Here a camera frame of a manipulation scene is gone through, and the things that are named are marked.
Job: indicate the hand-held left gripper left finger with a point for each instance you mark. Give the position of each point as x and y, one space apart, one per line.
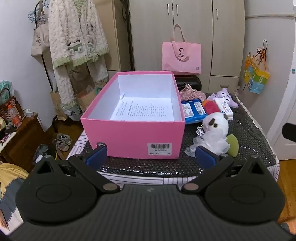
97 155

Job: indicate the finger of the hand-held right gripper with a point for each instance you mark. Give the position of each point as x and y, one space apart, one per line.
290 132

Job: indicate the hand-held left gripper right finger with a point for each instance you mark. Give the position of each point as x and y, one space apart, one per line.
205 158

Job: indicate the white plush toy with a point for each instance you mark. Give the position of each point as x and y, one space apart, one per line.
212 143

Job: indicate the pink cardboard box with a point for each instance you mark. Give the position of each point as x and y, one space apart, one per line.
129 139

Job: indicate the pink powder puff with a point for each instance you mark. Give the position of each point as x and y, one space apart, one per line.
211 107

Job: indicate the pink floral cloth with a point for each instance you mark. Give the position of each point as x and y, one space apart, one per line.
189 93

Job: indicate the green makeup sponge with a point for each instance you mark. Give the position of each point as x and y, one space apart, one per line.
233 144

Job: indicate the white door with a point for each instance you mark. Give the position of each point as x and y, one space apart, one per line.
282 97

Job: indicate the pair of worn sneakers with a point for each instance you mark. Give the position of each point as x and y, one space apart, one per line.
62 141

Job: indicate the blue wet wipes packet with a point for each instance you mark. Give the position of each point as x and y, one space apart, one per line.
192 111

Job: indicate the small white carton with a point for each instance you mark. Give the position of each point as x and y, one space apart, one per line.
223 107

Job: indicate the brown paper bag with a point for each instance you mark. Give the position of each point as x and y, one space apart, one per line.
57 104
86 99

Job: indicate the printed paper sheet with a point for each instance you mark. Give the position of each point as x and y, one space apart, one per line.
143 111

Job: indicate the purple plush toy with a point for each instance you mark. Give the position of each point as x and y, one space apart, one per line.
223 93

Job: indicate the colourful paper gift bag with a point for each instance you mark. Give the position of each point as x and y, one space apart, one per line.
256 74

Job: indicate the wooden cabinet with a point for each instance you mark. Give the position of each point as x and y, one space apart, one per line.
25 141

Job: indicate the black suitcase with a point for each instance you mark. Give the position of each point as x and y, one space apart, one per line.
192 81

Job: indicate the yellow cloth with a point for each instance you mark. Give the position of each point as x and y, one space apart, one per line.
9 173

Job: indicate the orange drink bottle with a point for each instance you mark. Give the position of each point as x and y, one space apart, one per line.
15 115

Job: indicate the woven basket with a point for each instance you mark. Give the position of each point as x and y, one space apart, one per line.
7 106

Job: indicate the pink tote bag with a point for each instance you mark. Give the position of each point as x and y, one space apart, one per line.
181 58

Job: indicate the fluffy cream and green coat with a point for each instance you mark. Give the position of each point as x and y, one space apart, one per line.
69 46

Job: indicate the beige cabinet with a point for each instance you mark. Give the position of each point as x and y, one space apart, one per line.
115 34

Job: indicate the canvas tote bag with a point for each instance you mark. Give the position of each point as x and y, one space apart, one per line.
40 41

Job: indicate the beige wardrobe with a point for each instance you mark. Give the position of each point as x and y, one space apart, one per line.
150 34

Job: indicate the blue clothes hangers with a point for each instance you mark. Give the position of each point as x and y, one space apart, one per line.
34 12

